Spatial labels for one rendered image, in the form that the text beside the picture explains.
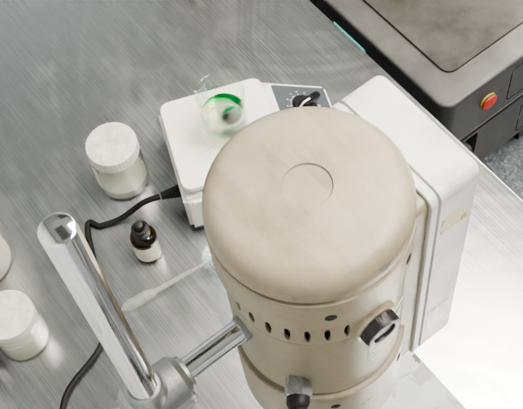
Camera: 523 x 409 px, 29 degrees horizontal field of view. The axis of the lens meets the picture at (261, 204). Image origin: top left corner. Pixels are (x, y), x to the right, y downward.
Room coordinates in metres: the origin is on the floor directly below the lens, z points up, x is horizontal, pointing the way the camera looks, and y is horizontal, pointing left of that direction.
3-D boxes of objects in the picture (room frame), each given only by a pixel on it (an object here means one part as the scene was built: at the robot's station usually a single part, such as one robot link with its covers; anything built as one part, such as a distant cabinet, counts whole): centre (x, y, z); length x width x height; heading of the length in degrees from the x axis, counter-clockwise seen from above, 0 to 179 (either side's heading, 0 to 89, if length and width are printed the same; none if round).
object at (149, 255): (0.54, 0.13, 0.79); 0.03 x 0.03 x 0.07
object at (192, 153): (0.63, 0.03, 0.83); 0.12 x 0.12 x 0.01; 8
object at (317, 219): (0.24, -0.04, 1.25); 0.15 x 0.11 x 0.24; 119
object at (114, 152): (0.64, 0.15, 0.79); 0.06 x 0.06 x 0.08
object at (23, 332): (0.46, 0.28, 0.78); 0.06 x 0.06 x 0.07
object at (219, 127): (0.63, 0.02, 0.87); 0.06 x 0.05 x 0.08; 145
